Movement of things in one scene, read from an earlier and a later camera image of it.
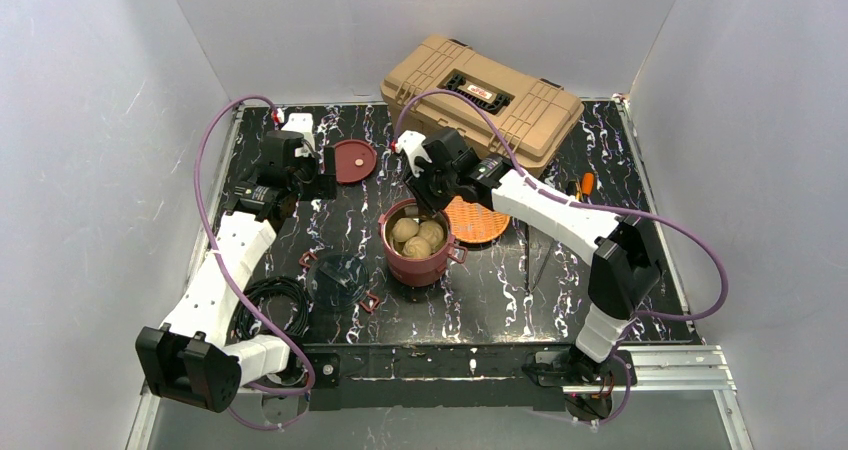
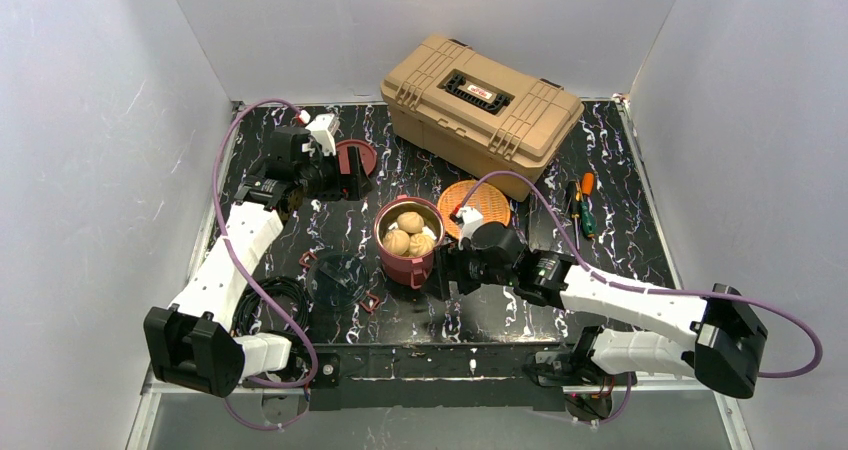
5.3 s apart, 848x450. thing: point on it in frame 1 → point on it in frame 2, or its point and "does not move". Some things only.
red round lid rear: x=355 y=161 does not move
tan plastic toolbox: x=502 y=111 does not move
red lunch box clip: x=369 y=309 does not move
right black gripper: x=424 y=195 → x=454 y=272
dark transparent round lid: x=338 y=282 does not move
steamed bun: x=432 y=231 → x=420 y=245
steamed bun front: x=416 y=247 → x=396 y=242
